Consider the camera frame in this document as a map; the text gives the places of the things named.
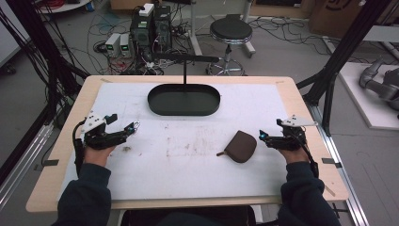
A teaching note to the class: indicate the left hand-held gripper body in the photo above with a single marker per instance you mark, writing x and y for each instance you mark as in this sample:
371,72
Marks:
99,138

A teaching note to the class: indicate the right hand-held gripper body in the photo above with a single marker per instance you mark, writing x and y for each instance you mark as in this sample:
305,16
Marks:
290,135

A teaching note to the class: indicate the person's left hand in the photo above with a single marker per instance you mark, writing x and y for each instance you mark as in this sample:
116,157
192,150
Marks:
98,154

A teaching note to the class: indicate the person's right hand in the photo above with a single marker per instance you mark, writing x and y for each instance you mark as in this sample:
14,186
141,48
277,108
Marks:
293,155

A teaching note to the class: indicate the brown zip pouch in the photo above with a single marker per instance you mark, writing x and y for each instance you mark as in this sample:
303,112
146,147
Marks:
241,147

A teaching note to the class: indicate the black tape strip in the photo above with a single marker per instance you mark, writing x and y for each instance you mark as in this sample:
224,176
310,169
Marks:
50,163
331,161

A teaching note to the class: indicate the black oval tray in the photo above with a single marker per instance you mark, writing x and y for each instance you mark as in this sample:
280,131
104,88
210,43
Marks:
183,100

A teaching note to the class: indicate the white table mat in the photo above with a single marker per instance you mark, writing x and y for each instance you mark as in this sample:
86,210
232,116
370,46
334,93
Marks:
188,169

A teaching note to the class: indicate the grey power supply unit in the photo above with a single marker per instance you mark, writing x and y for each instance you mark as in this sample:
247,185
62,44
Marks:
125,45
112,44

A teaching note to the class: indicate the white platform board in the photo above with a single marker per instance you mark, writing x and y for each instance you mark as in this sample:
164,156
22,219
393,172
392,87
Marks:
370,106

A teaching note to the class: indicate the black T-shaped stand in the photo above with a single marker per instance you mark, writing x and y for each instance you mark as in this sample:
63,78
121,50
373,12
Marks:
185,59

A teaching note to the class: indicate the black computer tower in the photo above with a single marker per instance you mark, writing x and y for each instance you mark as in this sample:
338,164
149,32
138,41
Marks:
162,28
141,33

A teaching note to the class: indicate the white table leg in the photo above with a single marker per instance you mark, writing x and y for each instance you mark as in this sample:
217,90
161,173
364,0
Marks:
194,28
248,31

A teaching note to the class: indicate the black round stool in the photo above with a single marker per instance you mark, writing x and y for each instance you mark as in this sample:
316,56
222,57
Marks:
231,31

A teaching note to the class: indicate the white box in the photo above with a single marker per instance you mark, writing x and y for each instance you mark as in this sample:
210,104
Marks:
146,9

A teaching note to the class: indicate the cardboard box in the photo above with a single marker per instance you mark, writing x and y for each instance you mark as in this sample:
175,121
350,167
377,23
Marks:
338,14

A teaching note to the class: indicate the aluminium rail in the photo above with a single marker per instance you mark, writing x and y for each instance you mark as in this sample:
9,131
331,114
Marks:
22,166
342,175

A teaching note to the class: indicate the black frame post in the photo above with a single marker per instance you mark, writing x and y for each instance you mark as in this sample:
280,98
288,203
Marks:
342,53

